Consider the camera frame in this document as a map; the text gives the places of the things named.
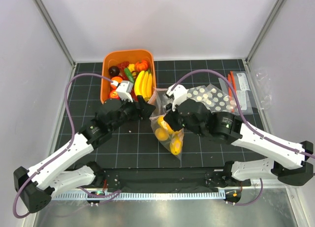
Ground dark purple toy plum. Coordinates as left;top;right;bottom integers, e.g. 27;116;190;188
108;65;120;77

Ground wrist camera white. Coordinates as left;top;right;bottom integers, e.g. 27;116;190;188
166;84;188;111
116;80;133;102

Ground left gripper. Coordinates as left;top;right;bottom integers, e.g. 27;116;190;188
109;94;155;132

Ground orange toy pumpkin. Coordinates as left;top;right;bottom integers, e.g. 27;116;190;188
135;60;149;72

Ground yellow toy lemon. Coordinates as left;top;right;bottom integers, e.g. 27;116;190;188
155;128;169;141

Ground yellow toy banana bunch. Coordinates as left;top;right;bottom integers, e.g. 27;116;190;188
134;71;153;101

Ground grey slotted cable duct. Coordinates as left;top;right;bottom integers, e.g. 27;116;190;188
52;190;225;201

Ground red toy chili peppers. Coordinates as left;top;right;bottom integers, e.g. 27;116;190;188
117;61;129;71

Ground pink polka dot zip bag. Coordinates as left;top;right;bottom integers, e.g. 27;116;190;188
149;89;184;160

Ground clear bag orange zipper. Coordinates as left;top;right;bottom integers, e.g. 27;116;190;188
219;71;253;115

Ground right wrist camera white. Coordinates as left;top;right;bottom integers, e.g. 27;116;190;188
166;84;188;111

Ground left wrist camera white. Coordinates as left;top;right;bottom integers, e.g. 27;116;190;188
116;80;133;102

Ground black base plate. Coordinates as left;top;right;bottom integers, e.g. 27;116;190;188
75;166;252;190

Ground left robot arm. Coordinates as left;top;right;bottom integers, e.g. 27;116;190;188
13;96;156;213

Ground red toy apple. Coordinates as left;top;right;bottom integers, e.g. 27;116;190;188
109;90;120;99

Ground orange plastic basket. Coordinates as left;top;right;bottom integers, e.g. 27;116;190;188
100;49;158;107

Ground yellow toy corn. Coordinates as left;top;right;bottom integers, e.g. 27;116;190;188
128;64;135;73

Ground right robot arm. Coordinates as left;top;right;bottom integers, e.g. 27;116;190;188
163;99;314;187

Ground yellow toy mango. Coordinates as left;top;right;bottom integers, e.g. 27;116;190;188
170;135;184;155
157;116;174;134

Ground green toy cucumber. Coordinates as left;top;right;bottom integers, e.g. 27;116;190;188
124;67;134;83

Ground toy orange fruit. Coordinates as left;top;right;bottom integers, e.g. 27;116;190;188
111;76;123;83

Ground white polka dot zip bag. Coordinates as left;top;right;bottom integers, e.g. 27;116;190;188
187;84;239;115

